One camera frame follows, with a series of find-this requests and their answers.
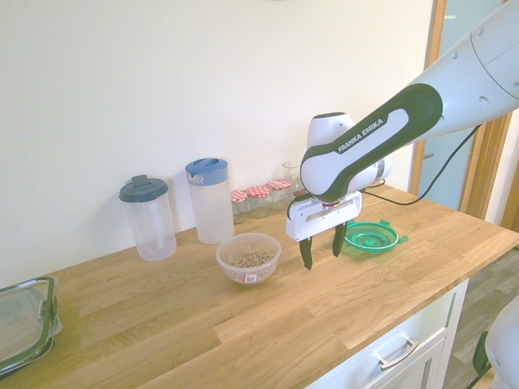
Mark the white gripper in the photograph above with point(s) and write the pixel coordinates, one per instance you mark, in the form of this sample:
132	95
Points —
320	221

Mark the green round container lid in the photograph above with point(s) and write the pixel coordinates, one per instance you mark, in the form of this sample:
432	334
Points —
377	243

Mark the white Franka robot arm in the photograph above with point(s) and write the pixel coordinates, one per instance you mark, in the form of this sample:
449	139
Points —
365	146

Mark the jar with red checkered lid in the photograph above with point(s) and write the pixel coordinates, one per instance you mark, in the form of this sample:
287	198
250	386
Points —
279	194
239	206
258	200

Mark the clear pitcher blue lid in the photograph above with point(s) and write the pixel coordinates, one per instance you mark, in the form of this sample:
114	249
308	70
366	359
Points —
211	206

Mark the clear pitcher dark grey lid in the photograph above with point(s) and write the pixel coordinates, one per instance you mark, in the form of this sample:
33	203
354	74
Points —
150	227

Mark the rectangular container green-rimmed lid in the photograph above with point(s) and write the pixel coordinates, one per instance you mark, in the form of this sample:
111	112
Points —
24	324

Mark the clear bowl with cereal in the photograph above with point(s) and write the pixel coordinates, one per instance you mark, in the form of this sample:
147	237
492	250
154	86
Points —
248	261

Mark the tall footed drinking glass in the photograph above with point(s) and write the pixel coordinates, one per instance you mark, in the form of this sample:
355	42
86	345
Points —
288	169

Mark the wooden door frame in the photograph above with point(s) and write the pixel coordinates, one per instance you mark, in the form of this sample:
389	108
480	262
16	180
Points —
484	170

